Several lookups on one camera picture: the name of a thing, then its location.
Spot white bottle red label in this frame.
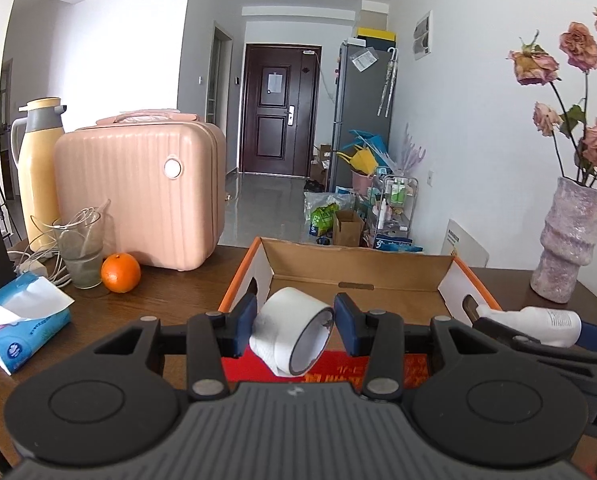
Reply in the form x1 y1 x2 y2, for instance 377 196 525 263
471 306 582 348

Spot red cardboard box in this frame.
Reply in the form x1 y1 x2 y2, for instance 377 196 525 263
217 236 504 383

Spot clear plastic paper sleeve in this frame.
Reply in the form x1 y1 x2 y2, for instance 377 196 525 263
352 46 379 73

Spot grey refrigerator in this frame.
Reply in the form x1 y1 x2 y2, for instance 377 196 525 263
331 40 399 193

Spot white folded umbrella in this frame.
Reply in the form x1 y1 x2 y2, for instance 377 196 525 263
377 46 400 118

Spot yellow plastic hangers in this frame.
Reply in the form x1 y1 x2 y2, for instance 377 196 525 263
335 147 379 176

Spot pink bucket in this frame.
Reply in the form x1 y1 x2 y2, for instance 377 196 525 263
351 167 376 196

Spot white wall electrical panel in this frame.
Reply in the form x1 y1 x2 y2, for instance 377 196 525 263
412 10 434 61

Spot metal wire cart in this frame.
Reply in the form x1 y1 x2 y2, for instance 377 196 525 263
375 175 419 248

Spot green plastic bag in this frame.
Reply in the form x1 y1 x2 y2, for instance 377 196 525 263
305 202 341 238

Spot purple plastic hangers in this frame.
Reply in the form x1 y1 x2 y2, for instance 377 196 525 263
401 125 426 176

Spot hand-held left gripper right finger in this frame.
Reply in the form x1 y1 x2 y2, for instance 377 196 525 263
333 291 509 402

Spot small brown carton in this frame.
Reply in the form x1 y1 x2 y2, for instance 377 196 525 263
312 144 333 181

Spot yellow flat box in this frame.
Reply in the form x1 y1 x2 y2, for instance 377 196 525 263
355 26 396 43

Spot grey framed glass door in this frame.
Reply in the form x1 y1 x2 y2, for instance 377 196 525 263
211 22 234 181

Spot blue carton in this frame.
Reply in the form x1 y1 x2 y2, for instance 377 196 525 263
373 234 424 253

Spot white tape roll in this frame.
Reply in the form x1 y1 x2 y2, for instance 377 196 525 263
249 287 336 377

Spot blue tissue pack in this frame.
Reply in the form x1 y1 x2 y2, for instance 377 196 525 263
0 272 75 376

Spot orange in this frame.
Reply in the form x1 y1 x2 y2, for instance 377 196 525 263
101 253 142 294

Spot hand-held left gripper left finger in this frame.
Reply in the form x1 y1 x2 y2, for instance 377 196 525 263
86 291 258 402

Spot clear glass cup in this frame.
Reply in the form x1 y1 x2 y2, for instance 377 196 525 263
52 210 105 290

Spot pink hard-shell suitcase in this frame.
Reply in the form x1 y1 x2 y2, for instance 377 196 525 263
53 109 228 272

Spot open cardboard floor box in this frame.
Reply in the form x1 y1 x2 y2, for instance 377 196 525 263
333 210 365 247

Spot dark brown door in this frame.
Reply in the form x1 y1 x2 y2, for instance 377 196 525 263
239 43 323 178

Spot yellow thermos jug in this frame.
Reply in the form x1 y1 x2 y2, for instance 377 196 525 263
11 97 68 251

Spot pink textured vase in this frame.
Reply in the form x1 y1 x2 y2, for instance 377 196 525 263
531 177 597 304

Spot blue plastic hangers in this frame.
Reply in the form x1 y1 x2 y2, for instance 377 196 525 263
348 130 386 153

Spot dried rose bouquet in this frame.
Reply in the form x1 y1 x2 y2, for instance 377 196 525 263
508 7 597 193

